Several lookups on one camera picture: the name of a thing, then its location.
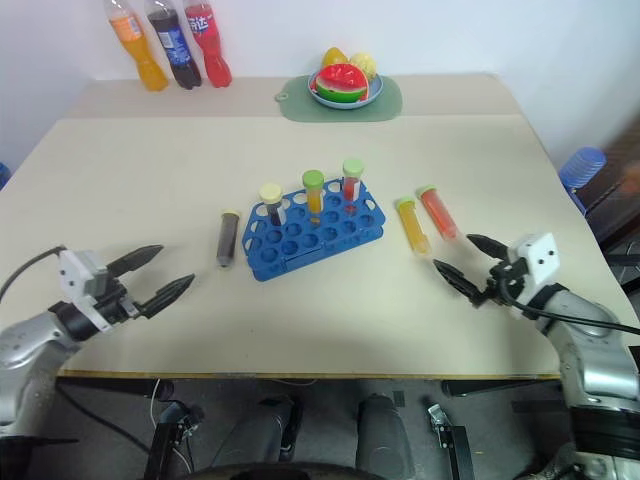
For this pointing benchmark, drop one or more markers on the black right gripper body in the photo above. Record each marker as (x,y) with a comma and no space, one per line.
(502,282)

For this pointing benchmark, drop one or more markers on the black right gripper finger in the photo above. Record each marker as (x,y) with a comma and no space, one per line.
(487,245)
(457,280)

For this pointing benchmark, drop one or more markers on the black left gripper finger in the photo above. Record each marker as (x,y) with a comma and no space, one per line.
(167,295)
(136,257)

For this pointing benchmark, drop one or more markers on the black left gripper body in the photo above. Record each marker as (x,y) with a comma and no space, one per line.
(114,299)

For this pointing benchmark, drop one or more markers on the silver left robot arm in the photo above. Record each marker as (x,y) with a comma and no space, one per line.
(25,350)

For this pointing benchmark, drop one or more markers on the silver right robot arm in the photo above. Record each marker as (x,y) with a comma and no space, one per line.
(592,345)

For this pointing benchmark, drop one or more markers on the red liquid tube lying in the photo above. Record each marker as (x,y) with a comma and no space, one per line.
(440,212)

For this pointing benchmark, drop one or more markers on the orange liquid tube lying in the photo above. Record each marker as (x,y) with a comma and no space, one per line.
(414,227)

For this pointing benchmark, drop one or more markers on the dark liquid tube lying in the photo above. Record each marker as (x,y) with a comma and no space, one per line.
(227,240)

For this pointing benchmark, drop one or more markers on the dark liquid tube yellow cap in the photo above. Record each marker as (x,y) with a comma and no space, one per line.
(272,202)

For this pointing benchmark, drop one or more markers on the red liquid tube green cap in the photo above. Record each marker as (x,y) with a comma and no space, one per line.
(351,182)

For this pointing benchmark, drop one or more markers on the blue test tube rack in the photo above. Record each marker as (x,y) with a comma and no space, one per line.
(312,230)

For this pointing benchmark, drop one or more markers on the orange liquid tube green cap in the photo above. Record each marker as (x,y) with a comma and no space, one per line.
(314,192)

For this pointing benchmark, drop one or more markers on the blue stacked stools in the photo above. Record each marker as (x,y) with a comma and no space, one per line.
(582,167)

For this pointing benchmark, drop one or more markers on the grey robot left leg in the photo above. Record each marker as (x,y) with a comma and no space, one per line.
(260,432)

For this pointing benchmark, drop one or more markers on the grey robot leg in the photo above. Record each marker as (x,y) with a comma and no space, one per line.
(260,432)
(382,435)

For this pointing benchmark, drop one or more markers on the grey robot right leg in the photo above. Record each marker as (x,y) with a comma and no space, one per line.
(382,435)

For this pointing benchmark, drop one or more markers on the green placemat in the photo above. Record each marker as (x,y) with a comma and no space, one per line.
(345,100)

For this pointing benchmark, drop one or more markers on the orange soda bottle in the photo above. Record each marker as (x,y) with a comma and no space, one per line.
(142,50)

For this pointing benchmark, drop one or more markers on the blue plate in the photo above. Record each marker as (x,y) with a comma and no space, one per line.
(345,92)

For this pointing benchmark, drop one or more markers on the dark cola bottle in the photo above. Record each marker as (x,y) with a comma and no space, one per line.
(175,47)

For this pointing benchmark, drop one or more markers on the toy watermelon slice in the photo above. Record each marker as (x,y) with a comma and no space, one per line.
(342,82)

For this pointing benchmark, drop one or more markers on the toy pale yellow fruit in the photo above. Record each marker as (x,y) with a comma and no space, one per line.
(365,64)

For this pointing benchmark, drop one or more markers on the red soda bottle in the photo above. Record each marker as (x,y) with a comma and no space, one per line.
(210,45)

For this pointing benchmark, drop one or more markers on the toy orange yellow fruit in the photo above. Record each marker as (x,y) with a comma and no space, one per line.
(334,56)

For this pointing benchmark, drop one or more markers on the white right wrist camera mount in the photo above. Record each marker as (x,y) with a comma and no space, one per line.
(539,257)

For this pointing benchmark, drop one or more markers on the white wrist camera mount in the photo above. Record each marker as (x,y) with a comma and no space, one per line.
(75,272)
(539,257)

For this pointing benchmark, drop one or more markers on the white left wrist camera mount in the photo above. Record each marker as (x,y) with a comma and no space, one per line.
(75,272)

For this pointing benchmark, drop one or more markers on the black metal frame strut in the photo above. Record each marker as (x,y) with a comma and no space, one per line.
(165,440)
(450,440)

